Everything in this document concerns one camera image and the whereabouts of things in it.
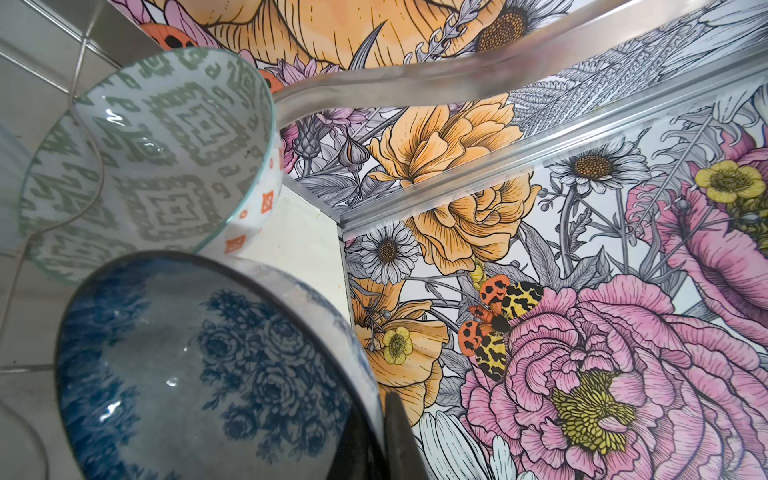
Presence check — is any right aluminium frame post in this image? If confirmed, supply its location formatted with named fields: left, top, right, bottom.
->
left=339, top=43, right=767, bottom=240

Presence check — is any blue floral bowl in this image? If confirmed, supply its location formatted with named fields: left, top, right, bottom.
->
left=55, top=251, right=388, bottom=479

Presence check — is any steel two-tier dish rack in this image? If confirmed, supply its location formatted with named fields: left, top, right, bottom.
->
left=0, top=0, right=721, bottom=480

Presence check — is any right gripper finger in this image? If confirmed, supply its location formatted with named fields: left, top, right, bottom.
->
left=384, top=392, right=429, bottom=480

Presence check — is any grey-green geometric pattern bowl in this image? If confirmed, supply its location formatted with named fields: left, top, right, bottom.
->
left=19, top=47, right=283, bottom=283

